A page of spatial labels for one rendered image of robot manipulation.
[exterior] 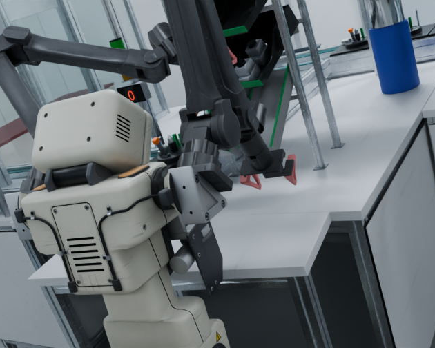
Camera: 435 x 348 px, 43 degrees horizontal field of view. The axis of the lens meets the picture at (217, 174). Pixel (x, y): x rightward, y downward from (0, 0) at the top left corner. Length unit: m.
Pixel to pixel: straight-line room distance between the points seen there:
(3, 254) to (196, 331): 1.57
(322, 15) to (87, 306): 3.62
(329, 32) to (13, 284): 3.74
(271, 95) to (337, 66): 1.18
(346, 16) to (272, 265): 4.19
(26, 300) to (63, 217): 1.66
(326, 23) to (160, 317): 4.46
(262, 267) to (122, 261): 0.40
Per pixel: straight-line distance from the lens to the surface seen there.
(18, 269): 2.66
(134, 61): 1.45
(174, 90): 6.16
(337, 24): 5.40
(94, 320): 2.78
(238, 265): 1.40
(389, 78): 2.39
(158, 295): 1.20
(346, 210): 1.51
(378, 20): 2.35
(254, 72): 1.68
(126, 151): 1.09
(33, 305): 2.75
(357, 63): 2.90
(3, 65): 1.56
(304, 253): 1.36
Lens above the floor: 1.53
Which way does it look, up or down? 19 degrees down
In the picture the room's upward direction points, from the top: 19 degrees counter-clockwise
